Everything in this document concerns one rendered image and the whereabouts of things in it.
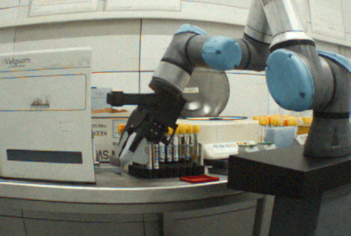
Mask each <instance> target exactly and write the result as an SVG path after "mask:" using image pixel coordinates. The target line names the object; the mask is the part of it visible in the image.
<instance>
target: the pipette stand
mask: <svg viewBox="0 0 351 236"><path fill-rule="evenodd" d="M294 136H295V126H292V127H288V126H287V127H282V128H281V127H275V128H272V129H266V141H268V142H275V147H276V148H282V147H290V146H291V143H292V141H293V139H294Z"/></svg>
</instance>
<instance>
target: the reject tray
mask: <svg viewBox="0 0 351 236"><path fill-rule="evenodd" d="M179 180H182V181H184V182H187V183H208V182H215V181H218V180H219V177H214V176H207V175H206V176H187V177H180V178H179Z"/></svg>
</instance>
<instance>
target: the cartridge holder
mask: <svg viewBox="0 0 351 236"><path fill-rule="evenodd" d="M228 171H229V158H217V159H212V167H209V168H208V172H209V173H213V172H216V173H219V174H225V175H228Z"/></svg>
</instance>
